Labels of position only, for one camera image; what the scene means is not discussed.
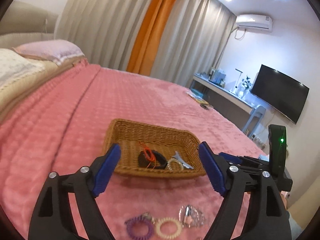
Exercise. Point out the right hand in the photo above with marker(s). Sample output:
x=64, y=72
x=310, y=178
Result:
x=284, y=196

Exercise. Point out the white air conditioner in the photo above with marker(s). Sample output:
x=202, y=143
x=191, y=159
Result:
x=255, y=22

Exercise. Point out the white flower vase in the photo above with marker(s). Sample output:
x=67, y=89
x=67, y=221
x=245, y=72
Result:
x=244, y=87

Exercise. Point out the brown wicker basket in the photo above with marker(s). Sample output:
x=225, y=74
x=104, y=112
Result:
x=134, y=137

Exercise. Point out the white desk lamp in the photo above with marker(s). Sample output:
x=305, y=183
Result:
x=233, y=90

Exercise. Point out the pink bed blanket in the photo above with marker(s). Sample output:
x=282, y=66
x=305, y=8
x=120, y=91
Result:
x=74, y=117

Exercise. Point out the beige curtain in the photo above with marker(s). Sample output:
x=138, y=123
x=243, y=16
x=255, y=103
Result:
x=169, y=40

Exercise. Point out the black television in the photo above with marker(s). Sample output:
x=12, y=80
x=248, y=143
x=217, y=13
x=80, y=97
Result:
x=280, y=91

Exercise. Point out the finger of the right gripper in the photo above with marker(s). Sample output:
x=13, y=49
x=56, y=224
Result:
x=231, y=158

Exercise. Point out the white floral pillow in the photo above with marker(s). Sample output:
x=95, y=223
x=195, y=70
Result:
x=15, y=67

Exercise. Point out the beige quilt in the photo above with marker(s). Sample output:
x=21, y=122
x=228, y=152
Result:
x=16, y=92

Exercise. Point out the white desk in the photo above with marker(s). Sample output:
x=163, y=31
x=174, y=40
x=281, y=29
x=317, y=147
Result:
x=224, y=93

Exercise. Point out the orange curtain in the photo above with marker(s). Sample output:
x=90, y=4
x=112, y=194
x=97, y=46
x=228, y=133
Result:
x=147, y=42

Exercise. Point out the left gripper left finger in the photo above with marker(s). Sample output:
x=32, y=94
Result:
x=52, y=215

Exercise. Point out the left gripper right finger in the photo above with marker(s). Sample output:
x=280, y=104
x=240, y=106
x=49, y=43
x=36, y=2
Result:
x=266, y=216

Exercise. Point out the beige headboard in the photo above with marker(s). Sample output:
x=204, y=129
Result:
x=24, y=23

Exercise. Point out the pink pillow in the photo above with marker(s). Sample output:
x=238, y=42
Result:
x=57, y=51

